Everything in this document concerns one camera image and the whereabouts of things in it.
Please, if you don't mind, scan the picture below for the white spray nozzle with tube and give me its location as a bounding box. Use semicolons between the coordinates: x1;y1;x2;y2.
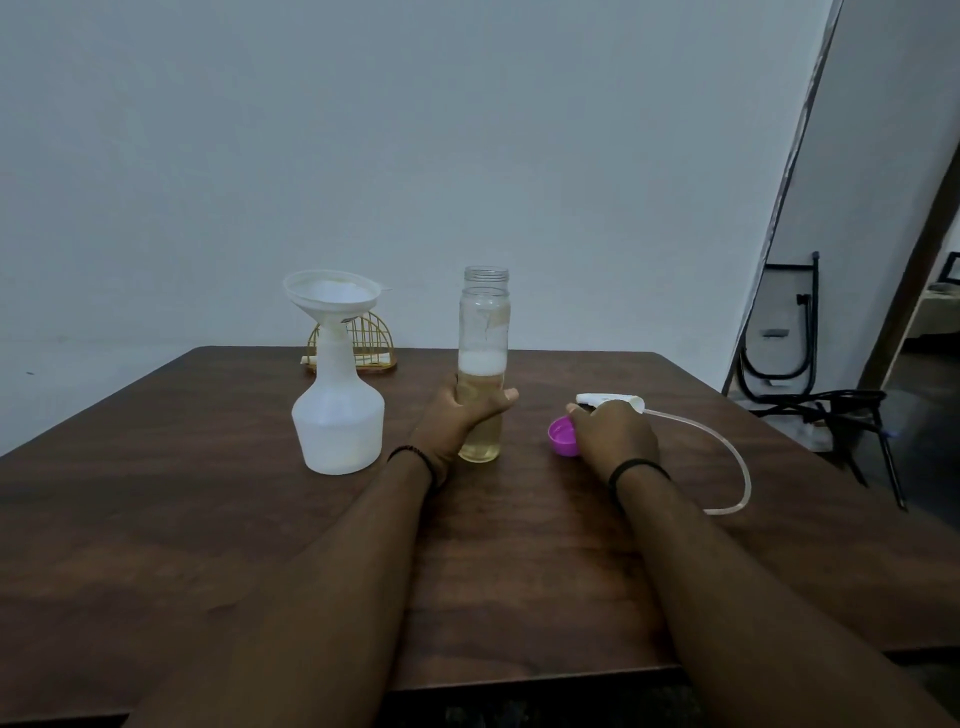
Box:
575;393;753;516

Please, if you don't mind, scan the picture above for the clear bottle with yellow liquid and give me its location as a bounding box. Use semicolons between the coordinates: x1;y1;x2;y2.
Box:
456;266;512;464

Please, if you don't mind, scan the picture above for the person's right forearm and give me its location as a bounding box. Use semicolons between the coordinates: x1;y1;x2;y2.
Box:
613;466;960;728

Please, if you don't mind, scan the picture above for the white plastic funnel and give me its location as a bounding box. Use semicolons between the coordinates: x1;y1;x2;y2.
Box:
282;269;392;325

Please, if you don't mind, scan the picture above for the gold wire napkin holder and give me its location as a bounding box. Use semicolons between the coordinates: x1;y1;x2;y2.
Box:
301;311;399;375

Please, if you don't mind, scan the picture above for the person's left forearm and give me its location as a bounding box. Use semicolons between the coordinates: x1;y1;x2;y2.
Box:
123;448;436;728

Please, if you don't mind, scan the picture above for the wooden door frame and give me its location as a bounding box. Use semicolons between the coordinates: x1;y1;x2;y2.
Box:
857;142;960;391

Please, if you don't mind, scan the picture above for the black wrist band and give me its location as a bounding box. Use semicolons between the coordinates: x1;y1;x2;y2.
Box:
607;458;672;490
386;445;439;490

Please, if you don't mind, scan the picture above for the person's left hand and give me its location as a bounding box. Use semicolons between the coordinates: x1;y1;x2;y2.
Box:
407;374;520;489

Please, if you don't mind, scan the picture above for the person's right hand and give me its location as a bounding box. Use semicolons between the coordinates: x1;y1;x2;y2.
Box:
565;399;661;487

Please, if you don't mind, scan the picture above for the black folding chair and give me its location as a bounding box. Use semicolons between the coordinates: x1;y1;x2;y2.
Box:
738;352;909;512

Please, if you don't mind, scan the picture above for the black right wrist band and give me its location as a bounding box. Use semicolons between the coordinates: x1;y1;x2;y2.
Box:
607;458;672;490

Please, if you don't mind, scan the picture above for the black left wrist band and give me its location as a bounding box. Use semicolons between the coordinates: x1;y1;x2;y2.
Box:
386;445;439;490

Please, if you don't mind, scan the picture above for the white plastic spray bottle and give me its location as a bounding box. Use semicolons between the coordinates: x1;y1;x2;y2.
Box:
291;313;386;477

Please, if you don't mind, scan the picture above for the purple bottle cap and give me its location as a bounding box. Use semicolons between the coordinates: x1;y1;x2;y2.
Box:
547;416;582;459

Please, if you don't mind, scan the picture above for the black metal folded frame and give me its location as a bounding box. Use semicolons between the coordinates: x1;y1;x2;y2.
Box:
741;252;822;382

